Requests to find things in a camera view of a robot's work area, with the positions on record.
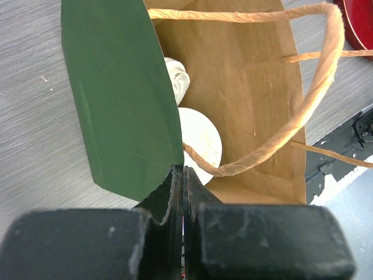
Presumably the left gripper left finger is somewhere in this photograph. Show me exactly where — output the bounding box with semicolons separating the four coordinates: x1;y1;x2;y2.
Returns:
1;166;182;279

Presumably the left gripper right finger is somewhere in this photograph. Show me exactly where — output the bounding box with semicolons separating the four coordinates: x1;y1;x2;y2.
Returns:
183;167;356;279

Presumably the white cup lid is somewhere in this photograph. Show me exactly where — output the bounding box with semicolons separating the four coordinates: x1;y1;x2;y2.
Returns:
164;57;190;106
178;107;222;167

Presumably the green paper bag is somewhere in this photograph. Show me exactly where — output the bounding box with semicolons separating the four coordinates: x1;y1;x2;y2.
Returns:
60;0;373;205

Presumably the red round tray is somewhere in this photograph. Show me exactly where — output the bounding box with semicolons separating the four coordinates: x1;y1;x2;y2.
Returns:
333;0;372;61

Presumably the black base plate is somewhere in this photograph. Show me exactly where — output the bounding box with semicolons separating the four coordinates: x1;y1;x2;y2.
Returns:
305;109;372;203

